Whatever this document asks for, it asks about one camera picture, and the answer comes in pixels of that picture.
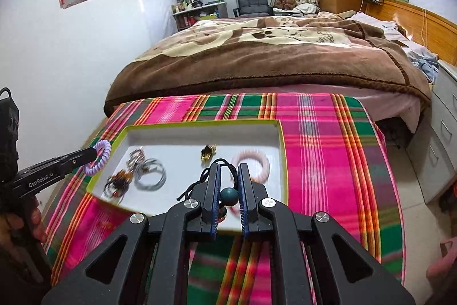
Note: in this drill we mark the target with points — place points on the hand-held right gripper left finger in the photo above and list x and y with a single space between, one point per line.
214 190

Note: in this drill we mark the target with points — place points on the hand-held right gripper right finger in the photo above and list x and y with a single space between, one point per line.
244 190

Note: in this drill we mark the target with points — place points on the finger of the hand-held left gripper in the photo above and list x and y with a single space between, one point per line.
76 159

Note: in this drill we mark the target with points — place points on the gold black brooch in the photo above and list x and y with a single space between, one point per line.
208 152

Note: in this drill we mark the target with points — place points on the yellow-green shallow box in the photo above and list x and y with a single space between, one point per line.
178 147

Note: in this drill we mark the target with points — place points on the person's left hand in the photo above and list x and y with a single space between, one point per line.
35 222

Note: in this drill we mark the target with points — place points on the pink green plaid cloth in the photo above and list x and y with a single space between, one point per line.
321 165

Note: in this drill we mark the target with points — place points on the brown printed blanket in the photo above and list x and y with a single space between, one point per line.
250 69

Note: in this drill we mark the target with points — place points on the white shelf with bottles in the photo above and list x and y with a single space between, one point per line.
196 13

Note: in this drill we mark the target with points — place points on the grey chair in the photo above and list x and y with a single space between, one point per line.
251 1

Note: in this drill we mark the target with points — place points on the white pillow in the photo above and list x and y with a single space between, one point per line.
307 9

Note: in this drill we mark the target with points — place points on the white nightstand drawers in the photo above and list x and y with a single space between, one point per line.
442 133

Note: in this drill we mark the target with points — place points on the pink stool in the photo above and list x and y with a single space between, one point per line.
442 258

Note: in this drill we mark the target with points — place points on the blue white cloth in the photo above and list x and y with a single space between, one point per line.
425 64

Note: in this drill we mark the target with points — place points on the wooden headboard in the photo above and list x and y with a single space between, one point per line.
439 26

